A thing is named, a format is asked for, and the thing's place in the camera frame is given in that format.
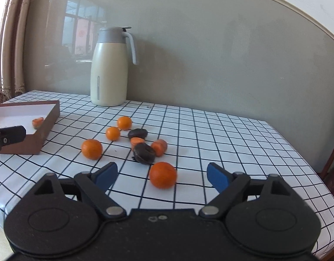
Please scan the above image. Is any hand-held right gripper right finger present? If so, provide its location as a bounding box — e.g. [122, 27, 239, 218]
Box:
[199, 163, 292, 219]

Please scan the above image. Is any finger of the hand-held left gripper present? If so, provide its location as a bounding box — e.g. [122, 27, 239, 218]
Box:
[0, 126, 27, 145]

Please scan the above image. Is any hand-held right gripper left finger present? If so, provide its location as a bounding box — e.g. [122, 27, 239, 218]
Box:
[34, 162, 127, 219]

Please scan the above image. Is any brown cardboard box white inside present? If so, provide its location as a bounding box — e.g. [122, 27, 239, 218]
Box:
[0, 100, 60, 156]

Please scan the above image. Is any orange mandarin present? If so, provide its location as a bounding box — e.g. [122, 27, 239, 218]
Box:
[117, 116, 132, 130]
[106, 126, 121, 141]
[81, 139, 103, 160]
[149, 162, 177, 189]

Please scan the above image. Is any dark brown donut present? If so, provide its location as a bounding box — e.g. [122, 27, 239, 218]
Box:
[132, 142, 157, 165]
[128, 128, 149, 140]

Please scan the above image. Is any black white checkered tablecloth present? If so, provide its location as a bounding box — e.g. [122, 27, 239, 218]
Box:
[0, 90, 334, 261]

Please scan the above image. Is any beige lace-trimmed curtain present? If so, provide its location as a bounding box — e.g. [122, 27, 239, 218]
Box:
[0, 0, 38, 104]

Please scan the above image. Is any cream thermos jug grey lid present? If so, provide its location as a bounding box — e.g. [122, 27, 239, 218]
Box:
[90, 27, 137, 107]

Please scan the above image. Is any dark red wooden chair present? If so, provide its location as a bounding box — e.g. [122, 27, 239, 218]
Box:
[318, 130, 334, 204]

